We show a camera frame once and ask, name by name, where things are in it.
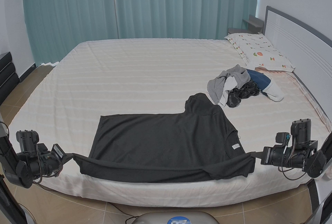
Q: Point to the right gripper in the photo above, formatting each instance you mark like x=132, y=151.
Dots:
x=272, y=156

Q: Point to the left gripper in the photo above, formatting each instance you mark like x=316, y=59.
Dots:
x=58, y=152

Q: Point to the black T-shirt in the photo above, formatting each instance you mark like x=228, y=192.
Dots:
x=155, y=139

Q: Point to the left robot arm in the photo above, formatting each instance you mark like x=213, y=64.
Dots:
x=23, y=168

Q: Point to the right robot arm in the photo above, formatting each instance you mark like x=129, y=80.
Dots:
x=313, y=163

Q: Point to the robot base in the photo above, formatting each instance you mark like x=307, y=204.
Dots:
x=155, y=219

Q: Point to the pile of clothes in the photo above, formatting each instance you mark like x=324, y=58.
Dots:
x=238, y=93

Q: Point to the bed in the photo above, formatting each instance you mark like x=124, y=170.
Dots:
x=129, y=75

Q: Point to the white printed pillow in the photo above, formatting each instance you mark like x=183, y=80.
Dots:
x=259, y=49

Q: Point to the grey bedside table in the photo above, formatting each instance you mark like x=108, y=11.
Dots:
x=253, y=21

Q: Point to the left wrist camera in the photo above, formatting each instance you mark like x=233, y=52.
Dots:
x=42, y=147

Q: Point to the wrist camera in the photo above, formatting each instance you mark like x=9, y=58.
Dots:
x=42, y=147
x=281, y=138

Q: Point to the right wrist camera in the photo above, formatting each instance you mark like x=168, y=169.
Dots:
x=281, y=138

